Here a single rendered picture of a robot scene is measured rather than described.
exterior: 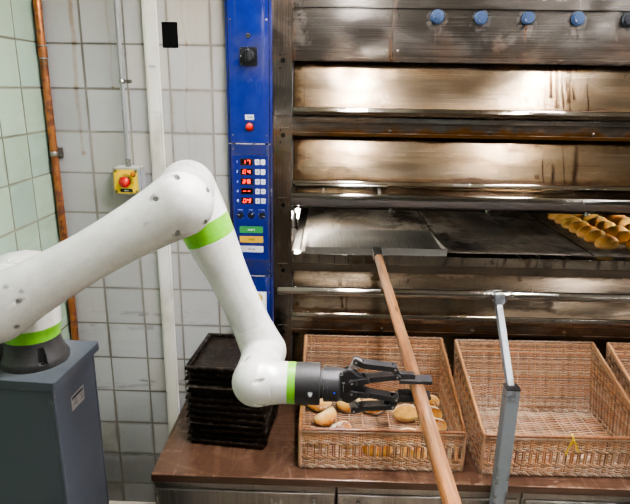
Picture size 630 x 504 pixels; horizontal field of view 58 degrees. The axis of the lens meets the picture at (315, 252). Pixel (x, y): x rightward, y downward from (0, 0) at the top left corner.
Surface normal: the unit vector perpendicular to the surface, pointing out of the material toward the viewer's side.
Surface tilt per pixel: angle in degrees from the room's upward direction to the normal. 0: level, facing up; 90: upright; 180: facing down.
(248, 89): 90
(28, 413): 90
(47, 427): 90
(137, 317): 90
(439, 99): 70
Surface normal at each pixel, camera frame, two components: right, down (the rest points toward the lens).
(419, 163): -0.02, -0.07
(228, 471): 0.01, -0.96
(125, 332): -0.03, 0.28
